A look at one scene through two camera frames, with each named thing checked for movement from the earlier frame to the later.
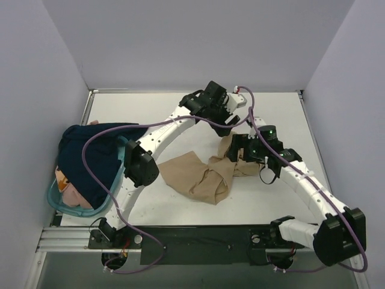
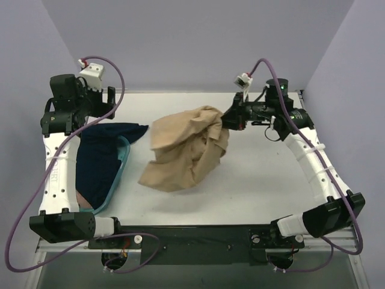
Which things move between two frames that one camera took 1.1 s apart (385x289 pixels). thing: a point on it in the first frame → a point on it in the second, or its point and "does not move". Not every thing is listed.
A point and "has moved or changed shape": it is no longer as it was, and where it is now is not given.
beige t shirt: (210, 182) has moved or changed shape
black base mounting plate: (191, 245) does not move
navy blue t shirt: (103, 152) does not move
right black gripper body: (238, 147) → (237, 111)
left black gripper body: (224, 121) → (105, 102)
